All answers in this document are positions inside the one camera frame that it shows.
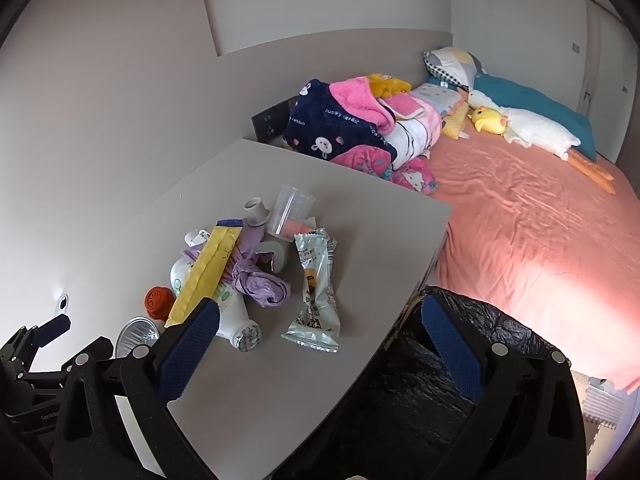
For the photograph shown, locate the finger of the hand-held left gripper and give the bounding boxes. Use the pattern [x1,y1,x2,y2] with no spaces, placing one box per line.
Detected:
[0,314,72,368]

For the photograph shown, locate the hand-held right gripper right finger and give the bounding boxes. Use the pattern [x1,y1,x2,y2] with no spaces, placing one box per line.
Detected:
[420,287,588,480]

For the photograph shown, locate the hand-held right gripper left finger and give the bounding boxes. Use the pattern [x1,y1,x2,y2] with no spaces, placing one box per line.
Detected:
[52,297,223,480]

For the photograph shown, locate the orange bottle cap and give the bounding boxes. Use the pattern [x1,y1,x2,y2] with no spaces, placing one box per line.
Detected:
[144,286,176,322]

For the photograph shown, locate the bin with black liner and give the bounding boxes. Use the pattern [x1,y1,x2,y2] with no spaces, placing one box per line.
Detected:
[280,285,576,480]

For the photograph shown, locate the purple plastic bag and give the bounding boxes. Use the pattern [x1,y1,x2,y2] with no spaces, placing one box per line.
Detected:
[181,217,292,308]

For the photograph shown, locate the white plastic bottle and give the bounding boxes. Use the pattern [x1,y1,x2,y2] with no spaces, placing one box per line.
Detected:
[170,255,263,353]

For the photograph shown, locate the foil baking cup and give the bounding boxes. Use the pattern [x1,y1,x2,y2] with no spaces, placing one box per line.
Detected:
[115,316,162,360]

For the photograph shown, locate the yellow snack packet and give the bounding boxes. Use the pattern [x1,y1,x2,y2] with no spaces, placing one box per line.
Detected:
[164,225,244,330]

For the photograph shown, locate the silver snack packet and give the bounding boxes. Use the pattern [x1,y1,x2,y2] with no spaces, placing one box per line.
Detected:
[281,227,341,353]

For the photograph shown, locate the pink bed sheet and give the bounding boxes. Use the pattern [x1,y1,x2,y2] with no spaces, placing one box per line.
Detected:
[425,125,640,393]

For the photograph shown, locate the white round plastic plug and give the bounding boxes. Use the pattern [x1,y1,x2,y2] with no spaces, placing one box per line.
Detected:
[243,197,272,228]

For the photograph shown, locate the pastel foam floor mat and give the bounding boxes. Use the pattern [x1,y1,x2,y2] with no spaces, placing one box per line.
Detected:
[570,370,636,480]

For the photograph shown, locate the clear plastic cup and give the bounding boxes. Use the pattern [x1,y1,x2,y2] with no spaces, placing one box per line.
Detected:
[267,184,317,243]

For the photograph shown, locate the pink cartoon print blanket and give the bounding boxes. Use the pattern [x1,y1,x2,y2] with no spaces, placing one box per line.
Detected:
[330,144,438,196]

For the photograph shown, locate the yellow striped plush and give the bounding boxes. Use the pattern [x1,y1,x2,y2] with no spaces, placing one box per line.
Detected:
[442,105,471,141]

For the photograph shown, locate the white and pink folded blanket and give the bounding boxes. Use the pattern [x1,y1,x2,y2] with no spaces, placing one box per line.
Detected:
[377,92,443,171]

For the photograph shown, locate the yellow duck plush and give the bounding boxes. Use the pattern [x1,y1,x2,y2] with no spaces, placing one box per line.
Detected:
[467,106,510,136]

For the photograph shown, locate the white goose plush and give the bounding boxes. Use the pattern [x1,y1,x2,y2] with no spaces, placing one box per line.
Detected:
[460,87,616,193]

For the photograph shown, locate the light patterned pillow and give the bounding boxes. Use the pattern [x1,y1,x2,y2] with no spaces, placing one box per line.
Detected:
[412,82,471,116]

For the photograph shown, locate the navy rabbit print blanket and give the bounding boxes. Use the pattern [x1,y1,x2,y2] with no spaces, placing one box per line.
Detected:
[284,78,398,168]

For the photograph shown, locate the pink fleece blanket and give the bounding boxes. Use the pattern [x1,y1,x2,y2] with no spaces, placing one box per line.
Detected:
[327,76,401,133]

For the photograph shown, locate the small yellow plush toy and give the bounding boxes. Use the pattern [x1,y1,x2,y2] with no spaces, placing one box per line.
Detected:
[367,73,412,98]

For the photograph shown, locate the patchwork pillow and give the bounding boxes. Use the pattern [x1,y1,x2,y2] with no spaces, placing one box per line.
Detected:
[422,47,488,92]

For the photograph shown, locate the grey bed headboard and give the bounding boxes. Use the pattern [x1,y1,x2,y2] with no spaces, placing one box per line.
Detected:
[215,28,455,146]

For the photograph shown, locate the beige door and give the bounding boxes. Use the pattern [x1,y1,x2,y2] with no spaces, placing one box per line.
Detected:
[582,0,633,126]

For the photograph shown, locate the dark wall socket panel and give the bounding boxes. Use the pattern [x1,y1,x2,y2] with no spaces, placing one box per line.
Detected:
[251,100,291,143]

